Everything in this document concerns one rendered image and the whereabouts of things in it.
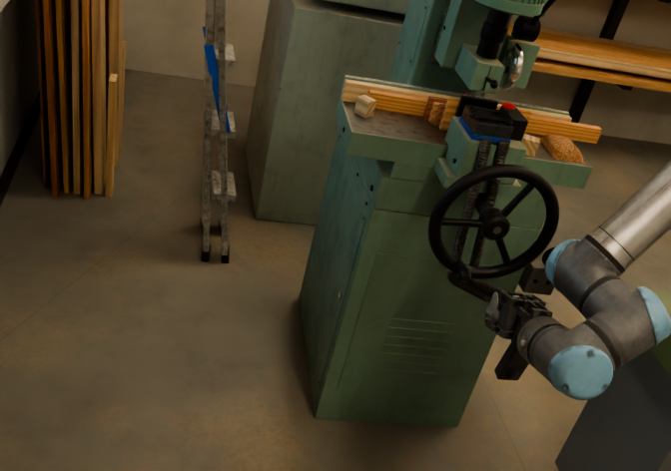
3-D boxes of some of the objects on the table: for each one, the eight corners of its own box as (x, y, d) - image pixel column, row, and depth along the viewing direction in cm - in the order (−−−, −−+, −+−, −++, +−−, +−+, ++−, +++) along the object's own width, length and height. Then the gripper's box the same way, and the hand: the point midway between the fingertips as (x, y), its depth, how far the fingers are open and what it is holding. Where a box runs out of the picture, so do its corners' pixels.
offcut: (372, 116, 171) (376, 100, 169) (364, 118, 169) (368, 102, 167) (361, 110, 173) (365, 94, 171) (352, 112, 171) (356, 96, 169)
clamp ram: (457, 143, 167) (469, 107, 162) (449, 129, 173) (460, 94, 168) (493, 149, 169) (506, 113, 164) (484, 135, 175) (496, 100, 170)
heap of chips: (554, 159, 172) (559, 149, 171) (536, 137, 183) (540, 126, 182) (587, 164, 174) (591, 154, 173) (566, 141, 185) (571, 131, 183)
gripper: (567, 313, 130) (516, 279, 150) (521, 309, 128) (476, 275, 148) (556, 358, 131) (508, 319, 152) (511, 354, 130) (468, 315, 150)
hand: (492, 312), depth 149 cm, fingers closed
